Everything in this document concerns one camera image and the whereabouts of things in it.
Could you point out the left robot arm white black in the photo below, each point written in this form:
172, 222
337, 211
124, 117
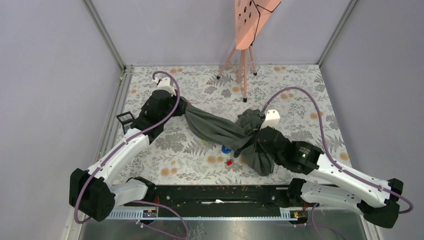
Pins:
93, 191

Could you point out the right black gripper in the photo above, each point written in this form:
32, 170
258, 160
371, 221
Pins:
257, 146

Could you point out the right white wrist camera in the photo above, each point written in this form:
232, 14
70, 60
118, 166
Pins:
272, 118

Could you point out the blue D-shaped toy block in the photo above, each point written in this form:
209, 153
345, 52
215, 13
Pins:
225, 150

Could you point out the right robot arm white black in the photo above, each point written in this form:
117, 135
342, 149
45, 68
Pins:
374, 199

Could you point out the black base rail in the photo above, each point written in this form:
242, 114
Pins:
220, 201

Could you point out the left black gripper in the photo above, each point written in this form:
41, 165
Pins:
182, 108

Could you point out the pink music stand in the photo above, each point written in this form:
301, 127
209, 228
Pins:
250, 16

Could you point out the dark grey t-shirt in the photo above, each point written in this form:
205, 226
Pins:
239, 136

